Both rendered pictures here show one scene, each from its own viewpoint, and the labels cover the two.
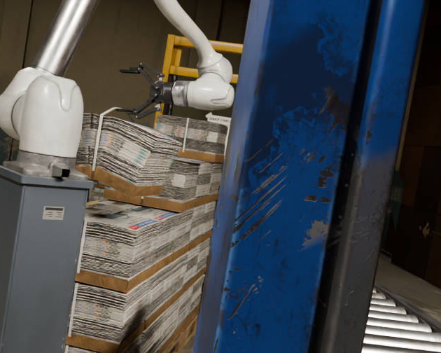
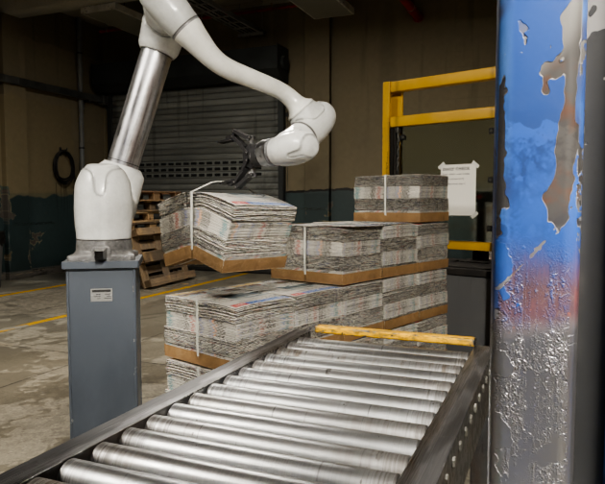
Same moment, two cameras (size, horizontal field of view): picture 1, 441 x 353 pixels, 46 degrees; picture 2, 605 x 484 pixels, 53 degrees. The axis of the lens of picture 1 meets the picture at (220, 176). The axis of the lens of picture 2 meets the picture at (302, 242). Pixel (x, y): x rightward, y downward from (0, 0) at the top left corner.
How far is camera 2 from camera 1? 0.93 m
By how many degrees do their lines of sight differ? 30
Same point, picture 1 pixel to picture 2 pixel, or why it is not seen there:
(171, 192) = (331, 264)
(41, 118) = (80, 206)
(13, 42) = not seen: hidden behind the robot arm
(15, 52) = not seen: hidden behind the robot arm
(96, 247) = (208, 328)
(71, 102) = (106, 186)
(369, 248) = not seen: outside the picture
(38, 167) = (83, 253)
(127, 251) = (230, 331)
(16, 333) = (84, 410)
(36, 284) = (96, 364)
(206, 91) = (280, 145)
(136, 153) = (220, 226)
